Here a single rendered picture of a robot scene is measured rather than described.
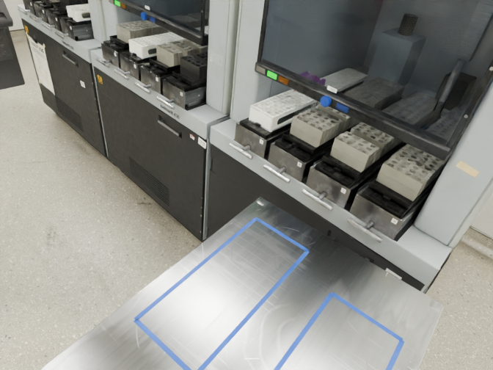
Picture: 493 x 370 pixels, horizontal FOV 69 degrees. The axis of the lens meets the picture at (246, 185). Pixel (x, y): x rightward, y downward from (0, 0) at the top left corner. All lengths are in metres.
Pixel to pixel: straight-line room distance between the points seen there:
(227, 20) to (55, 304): 1.30
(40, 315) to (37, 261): 0.29
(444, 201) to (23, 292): 1.61
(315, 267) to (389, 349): 0.19
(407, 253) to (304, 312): 0.41
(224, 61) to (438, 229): 0.84
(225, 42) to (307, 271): 0.82
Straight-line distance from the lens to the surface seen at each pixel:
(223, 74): 1.33
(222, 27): 1.29
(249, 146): 1.19
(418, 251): 1.04
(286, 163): 1.11
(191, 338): 0.65
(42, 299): 1.79
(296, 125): 1.14
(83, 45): 2.05
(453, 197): 1.01
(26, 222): 2.13
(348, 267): 0.80
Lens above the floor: 1.40
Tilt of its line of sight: 39 degrees down
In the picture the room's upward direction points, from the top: 8 degrees clockwise
